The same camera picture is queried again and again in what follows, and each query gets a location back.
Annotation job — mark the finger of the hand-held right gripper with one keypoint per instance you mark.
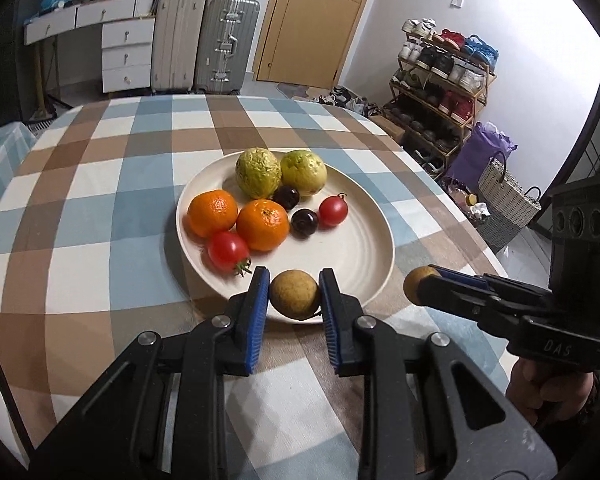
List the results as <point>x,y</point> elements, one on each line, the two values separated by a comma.
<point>467,276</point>
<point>460,297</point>

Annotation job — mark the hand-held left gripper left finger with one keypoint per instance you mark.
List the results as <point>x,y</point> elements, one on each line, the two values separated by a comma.
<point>252,330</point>

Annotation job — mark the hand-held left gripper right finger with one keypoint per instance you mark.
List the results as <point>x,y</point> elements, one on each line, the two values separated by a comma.
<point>332,330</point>

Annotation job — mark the brown longan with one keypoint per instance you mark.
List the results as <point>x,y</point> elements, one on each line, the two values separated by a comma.
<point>414,282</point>
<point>295,294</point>

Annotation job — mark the cream round plate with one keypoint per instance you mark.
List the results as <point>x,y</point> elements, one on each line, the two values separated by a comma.
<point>355,260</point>

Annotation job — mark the red tomato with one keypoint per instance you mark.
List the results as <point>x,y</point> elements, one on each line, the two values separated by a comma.
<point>333,210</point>
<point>227,251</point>

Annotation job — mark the orange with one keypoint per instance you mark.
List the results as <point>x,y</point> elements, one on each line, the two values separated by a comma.
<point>263,225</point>
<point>212,212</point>

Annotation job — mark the dark purple round fruit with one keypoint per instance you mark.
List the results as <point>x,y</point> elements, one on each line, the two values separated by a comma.
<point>305,221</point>
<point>286,197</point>

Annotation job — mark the person's right hand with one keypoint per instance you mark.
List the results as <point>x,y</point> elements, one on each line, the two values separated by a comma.
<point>540,392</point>

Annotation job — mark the woven basket bag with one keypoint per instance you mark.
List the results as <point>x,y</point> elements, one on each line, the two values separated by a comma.
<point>507,205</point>

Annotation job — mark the purple bag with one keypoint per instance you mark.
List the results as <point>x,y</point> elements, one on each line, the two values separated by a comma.
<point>480,155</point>

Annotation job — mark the green wrinkled guava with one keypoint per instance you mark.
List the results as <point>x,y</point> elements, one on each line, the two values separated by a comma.
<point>258,172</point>

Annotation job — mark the yellow smooth guava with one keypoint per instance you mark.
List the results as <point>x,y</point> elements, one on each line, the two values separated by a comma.
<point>304,171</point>

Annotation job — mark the cardboard box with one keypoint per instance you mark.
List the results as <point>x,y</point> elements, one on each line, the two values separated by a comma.
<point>387,128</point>

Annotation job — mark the wooden shoe rack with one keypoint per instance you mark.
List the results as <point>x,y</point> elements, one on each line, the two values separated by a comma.
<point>485,90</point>

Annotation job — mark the rows of shoes on rack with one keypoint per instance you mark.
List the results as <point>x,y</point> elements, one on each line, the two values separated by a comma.
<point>440,62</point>

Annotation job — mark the pile of shoes on floor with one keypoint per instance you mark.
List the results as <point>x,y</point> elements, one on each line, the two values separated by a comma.
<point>342,97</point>

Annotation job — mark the silver suitcase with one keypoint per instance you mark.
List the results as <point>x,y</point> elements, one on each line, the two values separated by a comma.
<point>225,45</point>

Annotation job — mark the wooden door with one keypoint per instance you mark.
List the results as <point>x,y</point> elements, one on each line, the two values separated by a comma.
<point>320,30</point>

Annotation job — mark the light blue checked cloth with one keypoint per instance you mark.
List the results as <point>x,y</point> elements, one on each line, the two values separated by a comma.
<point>2,170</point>

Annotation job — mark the beige suitcase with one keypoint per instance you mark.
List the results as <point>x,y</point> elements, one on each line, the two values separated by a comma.
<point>177,40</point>

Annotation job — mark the white desk with drawers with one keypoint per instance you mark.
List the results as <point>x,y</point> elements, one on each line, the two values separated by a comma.
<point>125,50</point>

